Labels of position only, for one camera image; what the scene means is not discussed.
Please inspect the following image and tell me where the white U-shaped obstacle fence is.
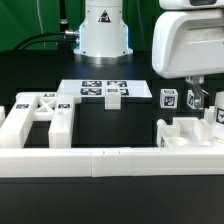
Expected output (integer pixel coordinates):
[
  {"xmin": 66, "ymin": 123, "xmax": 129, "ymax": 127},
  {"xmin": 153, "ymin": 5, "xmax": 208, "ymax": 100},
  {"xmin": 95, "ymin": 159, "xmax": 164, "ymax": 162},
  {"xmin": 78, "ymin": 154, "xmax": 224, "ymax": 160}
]
[{"xmin": 0, "ymin": 145, "xmax": 224, "ymax": 178}]

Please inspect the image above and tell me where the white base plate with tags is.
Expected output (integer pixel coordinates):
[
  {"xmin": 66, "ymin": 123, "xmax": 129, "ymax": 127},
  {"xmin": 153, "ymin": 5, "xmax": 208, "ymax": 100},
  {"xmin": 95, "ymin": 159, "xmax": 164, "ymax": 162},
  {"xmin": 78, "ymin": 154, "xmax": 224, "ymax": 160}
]
[{"xmin": 57, "ymin": 79, "xmax": 152, "ymax": 98}]

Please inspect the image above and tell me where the white chair back frame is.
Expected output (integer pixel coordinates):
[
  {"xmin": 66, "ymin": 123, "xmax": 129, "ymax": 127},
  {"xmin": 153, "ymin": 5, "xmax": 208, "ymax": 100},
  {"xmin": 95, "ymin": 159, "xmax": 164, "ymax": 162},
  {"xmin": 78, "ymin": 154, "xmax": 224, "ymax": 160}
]
[{"xmin": 0, "ymin": 92, "xmax": 82, "ymax": 149}]

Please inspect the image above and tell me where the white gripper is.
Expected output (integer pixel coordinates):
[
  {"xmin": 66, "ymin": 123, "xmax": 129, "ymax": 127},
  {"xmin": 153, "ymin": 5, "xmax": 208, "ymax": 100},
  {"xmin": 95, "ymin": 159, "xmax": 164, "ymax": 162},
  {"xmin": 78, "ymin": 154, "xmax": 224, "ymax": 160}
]
[{"xmin": 152, "ymin": 9, "xmax": 224, "ymax": 110}]

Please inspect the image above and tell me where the white chair seat part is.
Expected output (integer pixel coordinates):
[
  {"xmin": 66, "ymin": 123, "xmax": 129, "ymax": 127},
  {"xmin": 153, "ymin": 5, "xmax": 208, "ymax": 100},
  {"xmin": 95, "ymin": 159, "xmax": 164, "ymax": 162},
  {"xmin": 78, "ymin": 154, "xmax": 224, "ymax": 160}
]
[{"xmin": 156, "ymin": 117, "xmax": 224, "ymax": 147}]

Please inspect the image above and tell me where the black cable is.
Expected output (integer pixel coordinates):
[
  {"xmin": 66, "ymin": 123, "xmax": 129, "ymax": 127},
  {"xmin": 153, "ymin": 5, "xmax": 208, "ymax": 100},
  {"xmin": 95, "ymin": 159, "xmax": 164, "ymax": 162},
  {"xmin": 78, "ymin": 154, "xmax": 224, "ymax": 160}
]
[{"xmin": 13, "ymin": 29, "xmax": 81, "ymax": 52}]

